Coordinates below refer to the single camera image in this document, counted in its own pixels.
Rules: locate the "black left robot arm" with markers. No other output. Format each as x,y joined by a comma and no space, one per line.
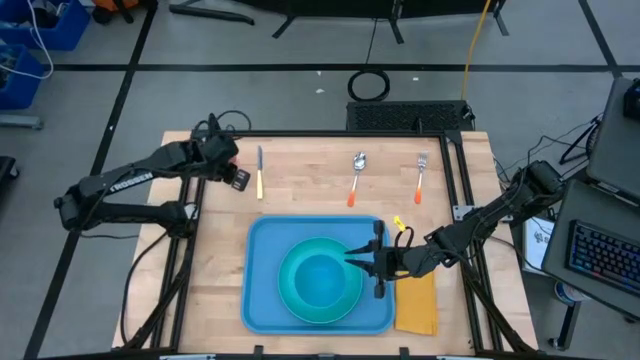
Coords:
125,182

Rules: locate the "grey metal bar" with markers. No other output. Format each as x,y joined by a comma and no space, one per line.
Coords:
20,122

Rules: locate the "large blue storage bin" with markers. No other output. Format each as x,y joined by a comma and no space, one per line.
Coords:
70,30

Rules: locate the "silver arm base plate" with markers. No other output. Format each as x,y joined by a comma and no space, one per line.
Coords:
192,211
462,214

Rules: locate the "blue and white tape roll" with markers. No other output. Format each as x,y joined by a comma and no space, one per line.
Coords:
565,295

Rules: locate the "grey laptop lid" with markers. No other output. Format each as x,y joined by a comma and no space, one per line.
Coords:
615,150

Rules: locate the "black device on desk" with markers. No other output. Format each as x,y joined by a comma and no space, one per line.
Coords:
632,100

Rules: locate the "orange bag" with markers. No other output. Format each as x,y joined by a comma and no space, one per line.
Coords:
112,4

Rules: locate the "blue ribbed bowl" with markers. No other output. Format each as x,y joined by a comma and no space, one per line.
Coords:
320,282

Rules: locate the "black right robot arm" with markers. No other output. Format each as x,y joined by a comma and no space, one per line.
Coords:
490,220

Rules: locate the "yellow tag on gripper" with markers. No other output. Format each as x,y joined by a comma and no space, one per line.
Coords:
399,223

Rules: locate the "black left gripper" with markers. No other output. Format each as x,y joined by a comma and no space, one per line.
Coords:
220,155

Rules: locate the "blue plastic tray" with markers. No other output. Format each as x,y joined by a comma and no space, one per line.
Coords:
265,300

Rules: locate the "teal round plate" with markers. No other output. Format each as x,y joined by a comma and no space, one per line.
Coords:
286,280

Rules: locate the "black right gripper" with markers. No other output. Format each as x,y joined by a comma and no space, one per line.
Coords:
392,262

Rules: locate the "small blue storage bin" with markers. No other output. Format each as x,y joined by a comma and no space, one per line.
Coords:
22,85

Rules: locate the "black floor stand bar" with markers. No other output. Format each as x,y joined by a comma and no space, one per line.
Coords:
215,14

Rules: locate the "black desk leg with caster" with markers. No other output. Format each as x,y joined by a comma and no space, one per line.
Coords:
567,325

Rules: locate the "black chair base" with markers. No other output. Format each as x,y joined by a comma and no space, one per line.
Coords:
6,167

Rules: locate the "white sheet of paper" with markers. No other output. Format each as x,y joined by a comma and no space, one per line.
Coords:
537,245

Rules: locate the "black metal table frame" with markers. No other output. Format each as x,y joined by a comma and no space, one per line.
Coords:
320,134

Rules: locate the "yellow cloth napkin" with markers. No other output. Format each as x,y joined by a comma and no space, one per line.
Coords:
417,310

